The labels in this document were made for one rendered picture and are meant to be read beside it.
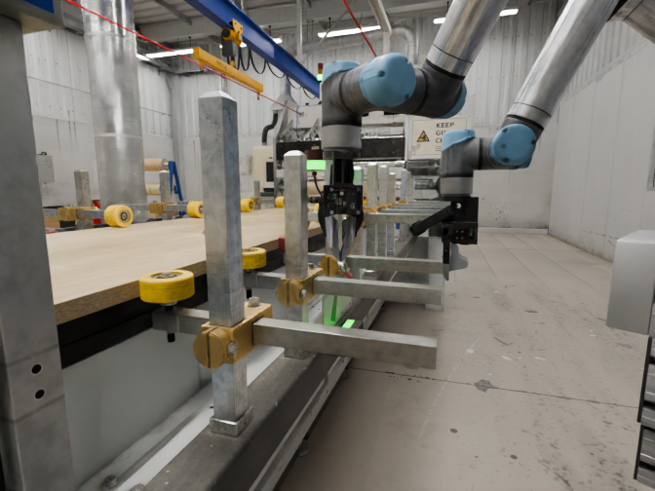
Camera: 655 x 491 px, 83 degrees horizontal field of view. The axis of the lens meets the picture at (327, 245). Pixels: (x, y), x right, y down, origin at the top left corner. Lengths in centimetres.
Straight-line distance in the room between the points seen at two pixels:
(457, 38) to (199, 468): 71
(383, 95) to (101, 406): 63
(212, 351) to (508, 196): 926
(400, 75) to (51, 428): 57
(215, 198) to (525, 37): 980
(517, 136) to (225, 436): 70
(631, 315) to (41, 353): 51
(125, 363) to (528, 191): 934
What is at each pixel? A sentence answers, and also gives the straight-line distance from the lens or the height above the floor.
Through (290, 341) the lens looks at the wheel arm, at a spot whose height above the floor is 83.
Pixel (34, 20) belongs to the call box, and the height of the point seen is 115.
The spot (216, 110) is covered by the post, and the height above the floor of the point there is 114.
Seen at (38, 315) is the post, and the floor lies 96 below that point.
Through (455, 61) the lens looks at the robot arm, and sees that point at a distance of 70.
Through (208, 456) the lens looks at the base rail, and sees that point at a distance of 58.
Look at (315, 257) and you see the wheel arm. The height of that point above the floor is 85.
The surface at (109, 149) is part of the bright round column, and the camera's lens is 470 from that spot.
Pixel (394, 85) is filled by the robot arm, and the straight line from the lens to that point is 61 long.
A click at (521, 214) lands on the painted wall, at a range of 967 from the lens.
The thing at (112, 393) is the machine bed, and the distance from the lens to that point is 71.
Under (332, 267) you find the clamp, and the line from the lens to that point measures 95.
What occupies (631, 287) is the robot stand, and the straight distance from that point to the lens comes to 47.
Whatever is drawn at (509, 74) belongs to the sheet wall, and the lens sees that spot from 989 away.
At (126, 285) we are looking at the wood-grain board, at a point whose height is 90.
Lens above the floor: 104
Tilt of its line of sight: 9 degrees down
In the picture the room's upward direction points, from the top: straight up
